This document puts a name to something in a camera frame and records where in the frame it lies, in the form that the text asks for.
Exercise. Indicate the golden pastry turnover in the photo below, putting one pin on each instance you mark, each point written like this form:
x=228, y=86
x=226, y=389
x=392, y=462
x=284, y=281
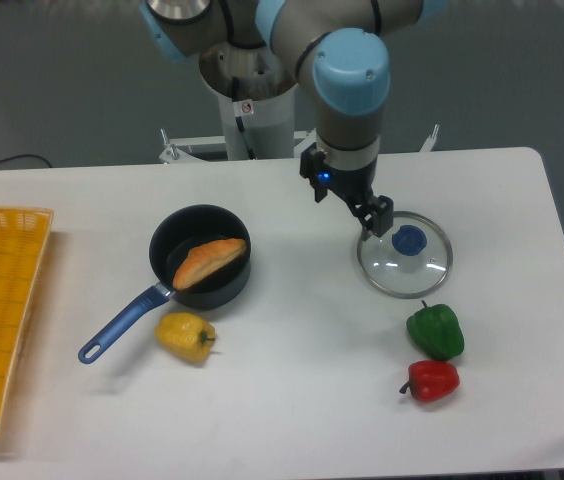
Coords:
x=206, y=259

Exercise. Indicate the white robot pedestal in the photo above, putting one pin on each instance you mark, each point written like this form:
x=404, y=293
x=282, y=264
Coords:
x=262, y=125

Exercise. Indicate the glass lid blue knob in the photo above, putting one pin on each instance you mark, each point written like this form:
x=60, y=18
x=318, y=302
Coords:
x=411, y=260

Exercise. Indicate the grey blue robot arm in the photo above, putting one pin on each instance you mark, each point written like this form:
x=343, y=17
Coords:
x=192, y=23

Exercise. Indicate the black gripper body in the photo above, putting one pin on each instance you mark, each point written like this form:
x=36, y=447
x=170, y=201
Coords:
x=354, y=187

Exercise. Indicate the red bell pepper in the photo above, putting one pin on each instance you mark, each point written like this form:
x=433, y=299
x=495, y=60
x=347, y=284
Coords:
x=430, y=380

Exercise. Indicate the yellow bell pepper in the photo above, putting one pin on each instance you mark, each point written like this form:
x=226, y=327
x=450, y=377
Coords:
x=187, y=336

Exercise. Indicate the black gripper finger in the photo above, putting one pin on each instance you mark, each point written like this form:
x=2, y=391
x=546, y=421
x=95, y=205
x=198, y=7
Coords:
x=374, y=213
x=312, y=163

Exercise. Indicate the green bell pepper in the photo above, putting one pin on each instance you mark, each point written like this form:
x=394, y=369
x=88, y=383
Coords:
x=436, y=331

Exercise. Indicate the black pot blue handle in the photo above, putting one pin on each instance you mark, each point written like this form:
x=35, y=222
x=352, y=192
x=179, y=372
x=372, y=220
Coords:
x=174, y=237

